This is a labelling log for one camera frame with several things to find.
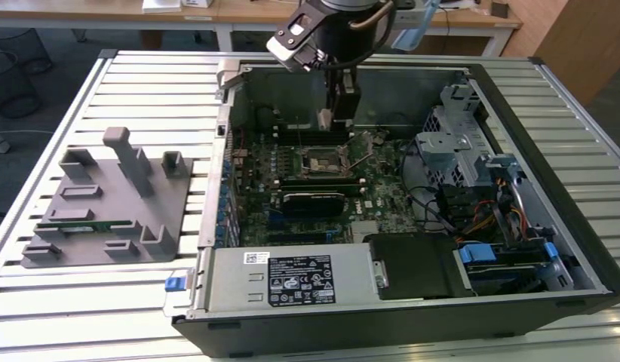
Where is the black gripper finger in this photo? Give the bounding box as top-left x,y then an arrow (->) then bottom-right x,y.
323,67 -> 342,114
331,69 -> 363,133

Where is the metal socket cover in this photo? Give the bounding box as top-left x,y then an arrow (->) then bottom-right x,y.
343,130 -> 381,169

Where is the CPU socket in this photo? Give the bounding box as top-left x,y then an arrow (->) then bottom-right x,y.
298,145 -> 359,181

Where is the black RAM slot bank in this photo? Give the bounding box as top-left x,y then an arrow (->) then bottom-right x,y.
271,122 -> 355,146
278,176 -> 369,195

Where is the silver metal drive cage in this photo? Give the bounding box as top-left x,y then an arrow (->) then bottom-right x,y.
414,83 -> 493,189

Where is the green motherboard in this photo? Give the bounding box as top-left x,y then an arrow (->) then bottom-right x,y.
229,130 -> 442,248

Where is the black graphics card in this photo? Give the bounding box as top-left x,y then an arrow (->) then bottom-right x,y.
282,191 -> 347,219

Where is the silver finned heatsink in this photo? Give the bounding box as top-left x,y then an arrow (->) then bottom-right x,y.
351,221 -> 381,242

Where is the white cardboard box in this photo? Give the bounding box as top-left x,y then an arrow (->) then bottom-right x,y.
142,0 -> 183,14

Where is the blue disk carrier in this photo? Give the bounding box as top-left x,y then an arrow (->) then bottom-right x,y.
458,241 -> 561,295

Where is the wooden cabinet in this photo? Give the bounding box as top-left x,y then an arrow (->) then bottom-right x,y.
501,0 -> 620,109

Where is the grey power supply unit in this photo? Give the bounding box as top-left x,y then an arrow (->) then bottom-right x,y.
189,243 -> 393,314

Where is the grey plastic parts rack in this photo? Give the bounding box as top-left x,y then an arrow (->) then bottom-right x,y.
21,127 -> 195,269

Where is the green RAM stick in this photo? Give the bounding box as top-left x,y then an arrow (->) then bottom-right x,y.
37,220 -> 134,232

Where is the black PC case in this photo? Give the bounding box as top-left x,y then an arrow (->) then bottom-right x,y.
162,56 -> 620,358

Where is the black cable brass plug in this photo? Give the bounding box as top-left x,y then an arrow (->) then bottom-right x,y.
347,7 -> 387,30

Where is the black camera cable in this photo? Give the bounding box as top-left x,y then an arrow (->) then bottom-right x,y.
318,0 -> 397,72

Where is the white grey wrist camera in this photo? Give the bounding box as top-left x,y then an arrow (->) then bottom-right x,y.
266,13 -> 325,72

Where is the wooden desk white frame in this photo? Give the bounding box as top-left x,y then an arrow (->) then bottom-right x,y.
0,0 -> 221,52
214,0 -> 525,57

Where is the black power cable bundle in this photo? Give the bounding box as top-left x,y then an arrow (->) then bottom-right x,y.
405,143 -> 478,233

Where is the orange yellow wire bundle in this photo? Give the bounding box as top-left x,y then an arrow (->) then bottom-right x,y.
458,199 -> 533,242

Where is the black wire mesh bin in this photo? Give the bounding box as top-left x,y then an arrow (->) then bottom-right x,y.
0,51 -> 45,120
0,28 -> 55,75

